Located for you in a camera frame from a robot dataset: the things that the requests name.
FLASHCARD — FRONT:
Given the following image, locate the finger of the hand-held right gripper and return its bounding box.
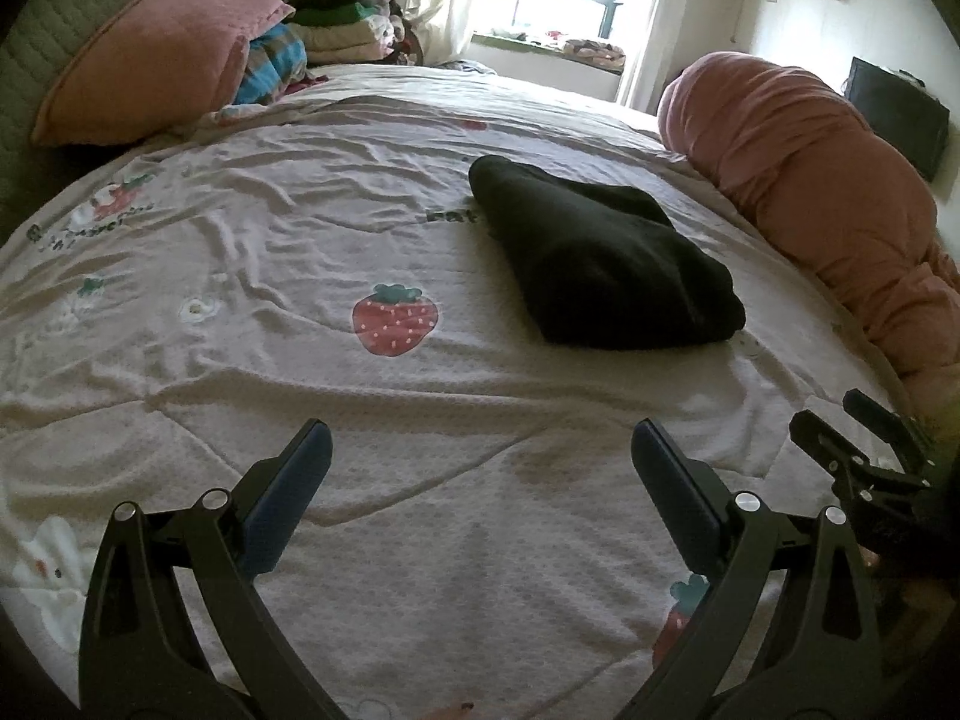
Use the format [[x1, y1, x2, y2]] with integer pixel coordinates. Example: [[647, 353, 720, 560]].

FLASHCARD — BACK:
[[842, 388, 940, 462], [789, 409, 905, 515]]

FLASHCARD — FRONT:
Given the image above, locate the green quilted headboard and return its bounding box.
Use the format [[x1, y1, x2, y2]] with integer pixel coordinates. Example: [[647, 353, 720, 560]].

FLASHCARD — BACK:
[[0, 0, 278, 218]]

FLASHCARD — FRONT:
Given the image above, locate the rolled pink duvet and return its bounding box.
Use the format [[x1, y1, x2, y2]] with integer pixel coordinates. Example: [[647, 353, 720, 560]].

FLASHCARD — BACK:
[[658, 51, 960, 391]]

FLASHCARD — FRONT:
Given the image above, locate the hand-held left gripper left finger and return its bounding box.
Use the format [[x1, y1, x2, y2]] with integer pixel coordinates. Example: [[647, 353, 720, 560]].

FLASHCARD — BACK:
[[79, 420, 346, 720]]

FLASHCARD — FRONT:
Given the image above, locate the crumpled cloth pile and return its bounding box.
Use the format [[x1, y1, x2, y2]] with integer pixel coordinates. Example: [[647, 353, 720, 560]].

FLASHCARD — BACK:
[[562, 36, 627, 65]]

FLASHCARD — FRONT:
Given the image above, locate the pink pillow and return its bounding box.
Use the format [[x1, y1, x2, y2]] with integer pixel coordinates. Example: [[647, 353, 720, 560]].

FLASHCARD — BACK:
[[30, 0, 297, 147]]

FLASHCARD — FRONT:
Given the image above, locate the black sweater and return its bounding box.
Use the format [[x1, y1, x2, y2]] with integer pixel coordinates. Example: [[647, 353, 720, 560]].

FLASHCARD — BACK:
[[469, 155, 747, 351]]

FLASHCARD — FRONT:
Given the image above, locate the black monitor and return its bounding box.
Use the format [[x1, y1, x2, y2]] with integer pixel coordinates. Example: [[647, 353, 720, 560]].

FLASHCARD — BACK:
[[844, 56, 952, 182]]

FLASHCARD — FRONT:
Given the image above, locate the blue striped cloth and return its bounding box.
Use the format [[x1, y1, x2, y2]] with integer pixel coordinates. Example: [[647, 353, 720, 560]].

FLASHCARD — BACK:
[[236, 22, 312, 106]]

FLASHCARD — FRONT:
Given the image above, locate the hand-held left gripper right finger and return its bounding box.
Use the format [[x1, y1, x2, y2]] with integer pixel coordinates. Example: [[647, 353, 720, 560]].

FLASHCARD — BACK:
[[622, 418, 880, 720]]

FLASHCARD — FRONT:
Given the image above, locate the stack of folded clothes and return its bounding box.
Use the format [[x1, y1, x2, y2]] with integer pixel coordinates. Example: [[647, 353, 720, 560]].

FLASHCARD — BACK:
[[285, 0, 410, 67]]

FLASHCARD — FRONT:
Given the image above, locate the white strawberry print bedsheet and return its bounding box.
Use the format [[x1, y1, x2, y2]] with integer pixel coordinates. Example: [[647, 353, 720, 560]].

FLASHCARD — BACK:
[[0, 64, 927, 720]]

